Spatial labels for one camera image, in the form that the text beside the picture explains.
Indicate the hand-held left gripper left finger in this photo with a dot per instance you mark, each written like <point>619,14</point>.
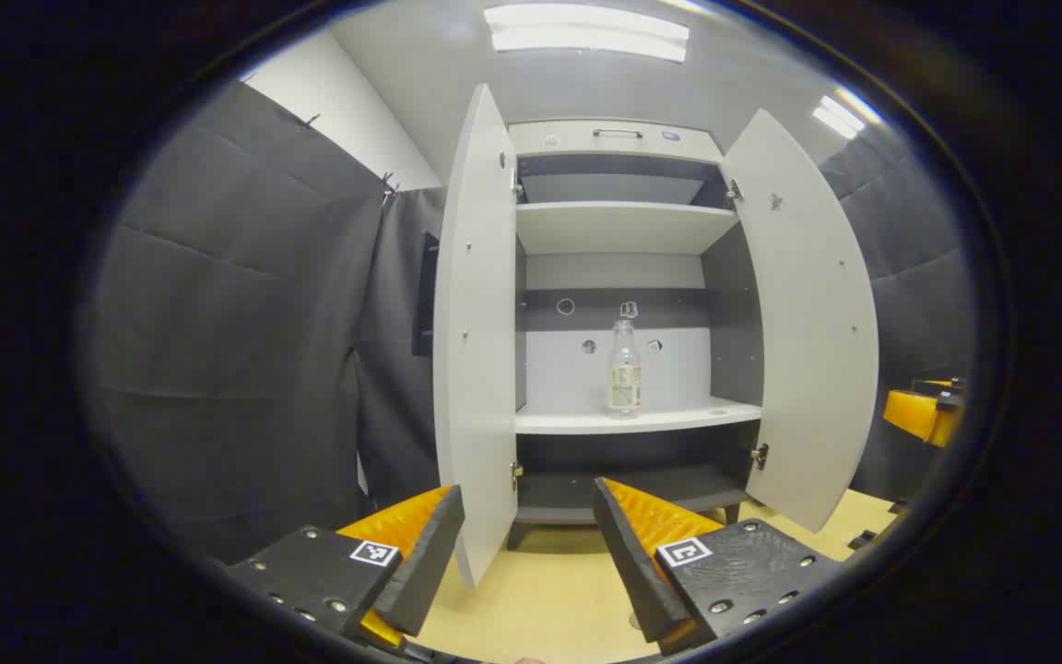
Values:
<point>430,572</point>

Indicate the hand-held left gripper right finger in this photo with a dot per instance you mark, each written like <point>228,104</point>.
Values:
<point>628,572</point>

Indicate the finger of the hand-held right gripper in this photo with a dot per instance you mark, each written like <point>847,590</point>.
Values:
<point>918,415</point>

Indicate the white cabinet door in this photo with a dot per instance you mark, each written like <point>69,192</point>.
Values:
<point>808,350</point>
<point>476,369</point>

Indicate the clear plastic bottle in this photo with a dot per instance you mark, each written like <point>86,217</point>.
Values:
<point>624,378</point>

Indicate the white and grey cabinet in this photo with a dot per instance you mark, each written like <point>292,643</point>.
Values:
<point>614,226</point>

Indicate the small ceiling light panel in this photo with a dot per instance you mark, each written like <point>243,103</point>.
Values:
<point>837,115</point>

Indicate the large ceiling light panel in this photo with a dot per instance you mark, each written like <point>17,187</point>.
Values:
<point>586,32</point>

